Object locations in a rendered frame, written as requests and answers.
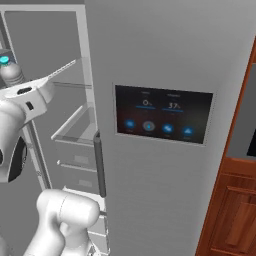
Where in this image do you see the white freezer drawer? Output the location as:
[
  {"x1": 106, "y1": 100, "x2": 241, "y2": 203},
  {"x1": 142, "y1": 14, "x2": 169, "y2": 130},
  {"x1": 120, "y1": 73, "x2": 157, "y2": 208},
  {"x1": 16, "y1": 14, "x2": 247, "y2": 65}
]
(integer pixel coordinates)
[{"x1": 55, "y1": 159, "x2": 100, "y2": 195}]

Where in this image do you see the grey fridge door with screen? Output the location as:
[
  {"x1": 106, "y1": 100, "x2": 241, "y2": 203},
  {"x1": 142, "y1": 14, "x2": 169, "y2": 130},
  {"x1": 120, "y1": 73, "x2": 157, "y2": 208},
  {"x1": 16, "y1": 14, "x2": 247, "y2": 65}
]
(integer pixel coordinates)
[{"x1": 83, "y1": 0, "x2": 256, "y2": 256}]

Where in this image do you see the clear water bottle cyan cap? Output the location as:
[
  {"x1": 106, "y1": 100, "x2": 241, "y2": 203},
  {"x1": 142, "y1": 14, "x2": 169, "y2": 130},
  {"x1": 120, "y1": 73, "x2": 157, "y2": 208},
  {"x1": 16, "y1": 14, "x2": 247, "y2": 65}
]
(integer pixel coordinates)
[{"x1": 0, "y1": 55, "x2": 27, "y2": 88}]

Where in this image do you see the dark grey door handle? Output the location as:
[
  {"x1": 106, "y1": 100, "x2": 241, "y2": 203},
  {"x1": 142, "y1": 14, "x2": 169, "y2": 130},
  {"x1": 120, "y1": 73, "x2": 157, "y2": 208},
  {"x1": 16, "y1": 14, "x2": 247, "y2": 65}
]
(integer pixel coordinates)
[{"x1": 93, "y1": 130, "x2": 108, "y2": 198}]

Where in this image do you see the clear glass freezer shelf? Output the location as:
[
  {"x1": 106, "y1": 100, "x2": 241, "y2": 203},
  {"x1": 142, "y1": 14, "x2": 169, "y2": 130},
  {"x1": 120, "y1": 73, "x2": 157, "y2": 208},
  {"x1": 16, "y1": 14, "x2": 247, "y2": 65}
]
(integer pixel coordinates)
[
  {"x1": 50, "y1": 102, "x2": 100, "y2": 148},
  {"x1": 47, "y1": 57, "x2": 94, "y2": 90}
]

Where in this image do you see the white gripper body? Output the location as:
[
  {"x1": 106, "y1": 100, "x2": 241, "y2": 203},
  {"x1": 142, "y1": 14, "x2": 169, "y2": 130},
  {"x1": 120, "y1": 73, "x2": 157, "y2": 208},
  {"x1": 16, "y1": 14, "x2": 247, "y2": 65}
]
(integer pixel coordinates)
[{"x1": 0, "y1": 76, "x2": 52, "y2": 100}]

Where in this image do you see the brown wooden cabinet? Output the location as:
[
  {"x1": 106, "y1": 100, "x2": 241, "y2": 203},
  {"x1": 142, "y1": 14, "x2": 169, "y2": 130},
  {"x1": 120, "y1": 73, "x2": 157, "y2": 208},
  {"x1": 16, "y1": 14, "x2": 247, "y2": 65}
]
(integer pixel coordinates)
[{"x1": 195, "y1": 39, "x2": 256, "y2": 256}]

